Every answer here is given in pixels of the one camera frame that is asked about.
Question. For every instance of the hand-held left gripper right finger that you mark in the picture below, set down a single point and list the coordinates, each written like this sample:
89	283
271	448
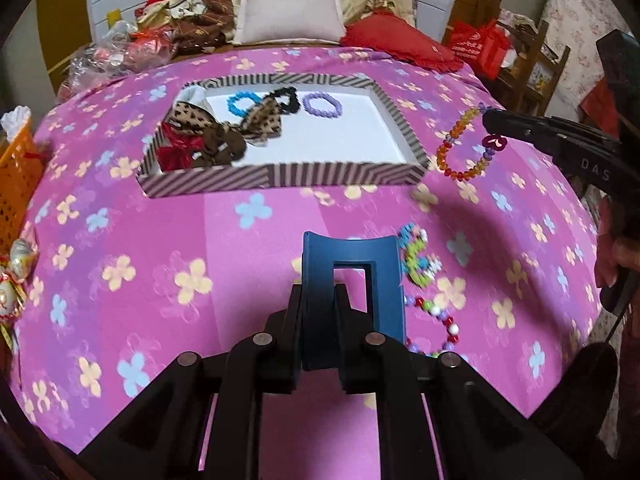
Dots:
350	350

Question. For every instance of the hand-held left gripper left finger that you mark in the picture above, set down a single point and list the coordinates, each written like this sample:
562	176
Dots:
295	340

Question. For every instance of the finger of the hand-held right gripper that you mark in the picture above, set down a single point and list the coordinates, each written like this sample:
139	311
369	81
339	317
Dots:
540	130

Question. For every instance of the blue hair claw clip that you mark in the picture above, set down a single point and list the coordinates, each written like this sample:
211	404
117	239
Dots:
320	270

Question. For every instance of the striped cardboard tray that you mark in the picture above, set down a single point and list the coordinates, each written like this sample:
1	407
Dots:
300	175

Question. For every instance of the dark brown scrunchie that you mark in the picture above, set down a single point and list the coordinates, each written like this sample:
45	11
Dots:
220	145

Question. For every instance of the leopard print hair bow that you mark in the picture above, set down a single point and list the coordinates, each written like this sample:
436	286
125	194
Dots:
265	120

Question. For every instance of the red scrunchie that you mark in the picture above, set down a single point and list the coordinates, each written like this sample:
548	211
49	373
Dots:
175	150

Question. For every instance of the black scrunchie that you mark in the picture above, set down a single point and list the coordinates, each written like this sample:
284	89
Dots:
287	100

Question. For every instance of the person's right hand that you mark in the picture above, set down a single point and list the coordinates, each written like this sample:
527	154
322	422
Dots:
617	260

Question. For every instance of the wooden chair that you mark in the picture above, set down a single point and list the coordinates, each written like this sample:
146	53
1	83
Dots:
530	60

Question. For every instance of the red shopping bag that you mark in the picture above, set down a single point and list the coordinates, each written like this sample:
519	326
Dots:
477	45

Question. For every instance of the floral curtain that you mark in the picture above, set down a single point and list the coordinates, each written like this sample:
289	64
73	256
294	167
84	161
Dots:
585	5

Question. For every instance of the pink floral blanket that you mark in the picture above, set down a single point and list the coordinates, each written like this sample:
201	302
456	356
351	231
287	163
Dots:
200	240

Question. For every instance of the red cushion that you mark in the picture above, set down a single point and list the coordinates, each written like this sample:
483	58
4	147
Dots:
395	40

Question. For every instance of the white pillow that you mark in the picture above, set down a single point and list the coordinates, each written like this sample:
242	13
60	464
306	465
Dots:
285	10

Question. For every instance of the gold foil ornaments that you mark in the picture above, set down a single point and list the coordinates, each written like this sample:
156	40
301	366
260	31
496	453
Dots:
17	270

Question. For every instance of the orange plastic basket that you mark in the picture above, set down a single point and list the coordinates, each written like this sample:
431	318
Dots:
17	185

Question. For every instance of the brown patterned quilt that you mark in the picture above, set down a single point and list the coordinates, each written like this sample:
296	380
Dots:
205	20

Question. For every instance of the clear plastic bags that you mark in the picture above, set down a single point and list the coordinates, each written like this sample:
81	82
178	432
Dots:
110	55

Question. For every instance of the white tissue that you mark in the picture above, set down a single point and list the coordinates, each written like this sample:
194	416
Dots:
15	120

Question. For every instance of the red santa plush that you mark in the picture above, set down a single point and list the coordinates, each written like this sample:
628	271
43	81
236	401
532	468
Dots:
155	5

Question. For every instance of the yellow capped bottle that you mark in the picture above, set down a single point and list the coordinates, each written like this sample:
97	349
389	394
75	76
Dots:
114	16

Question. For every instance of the brown wooden door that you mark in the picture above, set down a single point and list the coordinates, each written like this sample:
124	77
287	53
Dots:
55	35

